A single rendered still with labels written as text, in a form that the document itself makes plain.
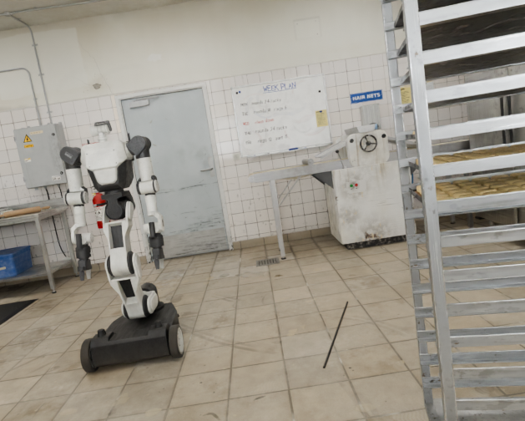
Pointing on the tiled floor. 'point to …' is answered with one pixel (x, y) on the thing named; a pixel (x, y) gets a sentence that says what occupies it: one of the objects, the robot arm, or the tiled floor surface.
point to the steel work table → (39, 240)
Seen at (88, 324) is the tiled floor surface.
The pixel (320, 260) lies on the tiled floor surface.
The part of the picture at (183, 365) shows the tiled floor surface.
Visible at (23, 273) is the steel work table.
